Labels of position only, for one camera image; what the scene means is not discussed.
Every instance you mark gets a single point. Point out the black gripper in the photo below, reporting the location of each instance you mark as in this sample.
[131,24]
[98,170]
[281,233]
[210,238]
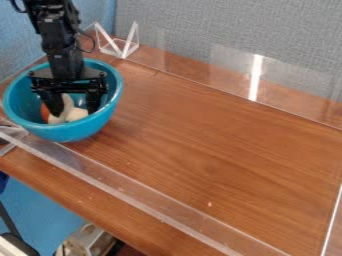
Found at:
[68,76]

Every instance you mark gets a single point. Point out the plush brown white mushroom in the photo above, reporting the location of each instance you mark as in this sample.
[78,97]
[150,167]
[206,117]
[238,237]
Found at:
[71,113]

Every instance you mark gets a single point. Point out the blue bowl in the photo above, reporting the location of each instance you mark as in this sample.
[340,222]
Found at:
[22,107]

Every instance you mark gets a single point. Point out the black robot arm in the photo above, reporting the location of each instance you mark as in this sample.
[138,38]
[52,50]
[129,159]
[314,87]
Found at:
[55,20]

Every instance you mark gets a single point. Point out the clear acrylic front barrier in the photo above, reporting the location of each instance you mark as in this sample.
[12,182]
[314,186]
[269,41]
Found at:
[222,237]

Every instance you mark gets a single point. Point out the clear acrylic barrier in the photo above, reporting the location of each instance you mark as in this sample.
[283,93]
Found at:
[222,237]
[289,87]

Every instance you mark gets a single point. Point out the white power strip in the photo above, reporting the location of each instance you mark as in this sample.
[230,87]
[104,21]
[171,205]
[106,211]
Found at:
[88,241]

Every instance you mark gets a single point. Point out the black white stand leg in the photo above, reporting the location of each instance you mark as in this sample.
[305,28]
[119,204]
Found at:
[12,245]

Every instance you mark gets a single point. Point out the clear acrylic back barrier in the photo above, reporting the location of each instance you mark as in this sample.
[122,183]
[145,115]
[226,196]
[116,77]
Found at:
[289,87]

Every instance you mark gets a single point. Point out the clear acrylic corner bracket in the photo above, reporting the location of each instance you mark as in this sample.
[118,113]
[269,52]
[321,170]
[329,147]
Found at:
[115,46]

